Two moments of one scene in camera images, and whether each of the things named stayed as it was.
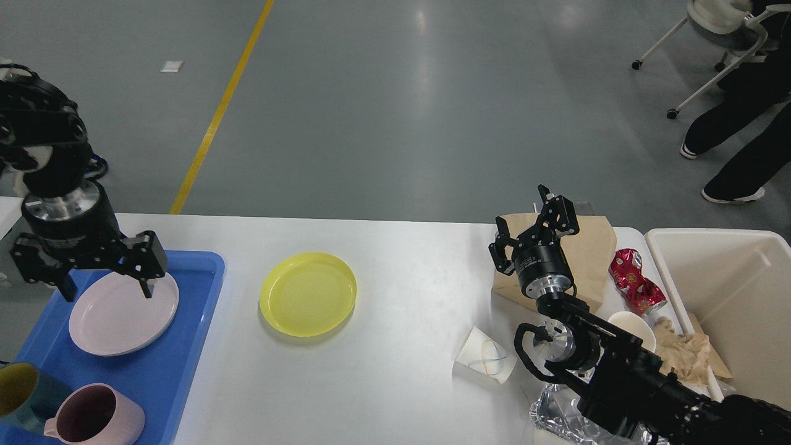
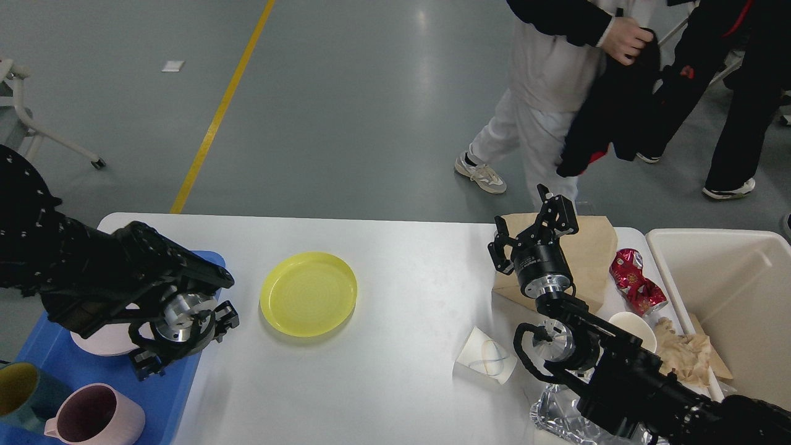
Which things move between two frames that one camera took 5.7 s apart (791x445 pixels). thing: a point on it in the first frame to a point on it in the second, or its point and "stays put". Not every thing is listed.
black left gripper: (77, 221) to (183, 323)
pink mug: (97, 414) stays put
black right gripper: (541, 265) stays put
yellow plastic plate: (308, 294) stays put
